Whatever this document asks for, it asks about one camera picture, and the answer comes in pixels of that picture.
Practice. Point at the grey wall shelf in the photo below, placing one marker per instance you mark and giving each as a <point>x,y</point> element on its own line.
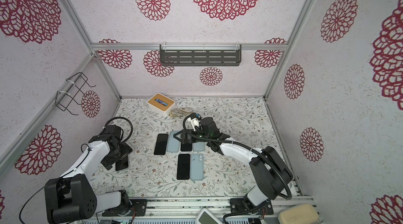
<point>200,56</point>

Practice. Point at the black wire rack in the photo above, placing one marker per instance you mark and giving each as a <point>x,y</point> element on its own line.
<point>77,82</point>

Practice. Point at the light blue phone case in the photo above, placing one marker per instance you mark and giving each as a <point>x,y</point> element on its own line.
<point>173,145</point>
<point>199,146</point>
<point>197,167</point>

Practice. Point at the clear plastic bag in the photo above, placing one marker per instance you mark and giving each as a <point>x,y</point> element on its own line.
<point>180,112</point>

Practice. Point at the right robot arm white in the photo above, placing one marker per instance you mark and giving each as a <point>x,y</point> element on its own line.
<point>271,174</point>

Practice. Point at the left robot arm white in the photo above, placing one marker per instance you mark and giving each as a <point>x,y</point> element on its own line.
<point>72,198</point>

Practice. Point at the beige sponge block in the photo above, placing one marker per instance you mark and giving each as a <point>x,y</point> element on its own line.
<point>300,214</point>

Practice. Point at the white device at bottom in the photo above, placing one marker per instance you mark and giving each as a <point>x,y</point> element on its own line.
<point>206,217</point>

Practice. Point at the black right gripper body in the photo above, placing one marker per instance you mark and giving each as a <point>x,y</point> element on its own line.
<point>184,137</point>

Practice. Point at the white tissue box wooden lid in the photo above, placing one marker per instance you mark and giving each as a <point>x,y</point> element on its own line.
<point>161,104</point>

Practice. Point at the metal base rail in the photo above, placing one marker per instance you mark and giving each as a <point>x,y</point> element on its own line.
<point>184,210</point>

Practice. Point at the black phone with screen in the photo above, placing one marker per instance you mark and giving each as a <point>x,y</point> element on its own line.
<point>183,167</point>

